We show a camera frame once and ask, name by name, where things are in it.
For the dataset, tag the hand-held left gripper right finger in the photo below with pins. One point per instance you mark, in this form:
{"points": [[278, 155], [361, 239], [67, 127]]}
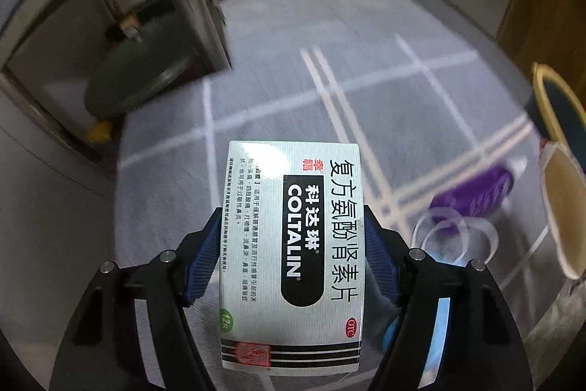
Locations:
{"points": [[382, 262]]}

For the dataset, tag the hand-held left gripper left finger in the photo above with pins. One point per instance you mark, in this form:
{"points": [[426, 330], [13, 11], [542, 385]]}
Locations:
{"points": [[201, 262]]}

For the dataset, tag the white medicine box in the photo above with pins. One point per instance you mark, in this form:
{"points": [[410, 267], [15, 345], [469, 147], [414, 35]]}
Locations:
{"points": [[293, 235]]}

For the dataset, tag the yellow-rimmed trash bin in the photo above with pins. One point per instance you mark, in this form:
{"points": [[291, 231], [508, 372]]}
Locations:
{"points": [[567, 107]]}

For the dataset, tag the blue face mask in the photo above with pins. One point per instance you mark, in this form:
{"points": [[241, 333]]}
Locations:
{"points": [[389, 333]]}

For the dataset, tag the purple plastic bottle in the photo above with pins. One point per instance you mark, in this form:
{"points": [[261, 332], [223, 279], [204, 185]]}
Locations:
{"points": [[471, 194]]}

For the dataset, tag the small yellow object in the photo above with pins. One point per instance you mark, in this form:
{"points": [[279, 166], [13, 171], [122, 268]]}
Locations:
{"points": [[100, 132]]}

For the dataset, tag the grey rug with white lines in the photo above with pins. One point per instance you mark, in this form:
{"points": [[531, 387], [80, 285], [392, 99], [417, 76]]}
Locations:
{"points": [[366, 98]]}

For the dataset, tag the beige fluffy rug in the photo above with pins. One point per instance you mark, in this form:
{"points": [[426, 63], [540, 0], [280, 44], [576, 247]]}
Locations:
{"points": [[549, 317]]}

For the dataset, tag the white paper cup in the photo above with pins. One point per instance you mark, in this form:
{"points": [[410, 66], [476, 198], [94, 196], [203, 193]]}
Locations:
{"points": [[567, 207]]}

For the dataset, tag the grey pot lid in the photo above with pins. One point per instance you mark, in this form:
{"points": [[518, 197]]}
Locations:
{"points": [[137, 79]]}

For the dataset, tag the metal storage rack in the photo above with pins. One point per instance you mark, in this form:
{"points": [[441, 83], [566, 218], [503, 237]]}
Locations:
{"points": [[192, 6]]}

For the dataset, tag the large wooden cabinet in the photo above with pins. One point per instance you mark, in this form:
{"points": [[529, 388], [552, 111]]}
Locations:
{"points": [[545, 15]]}

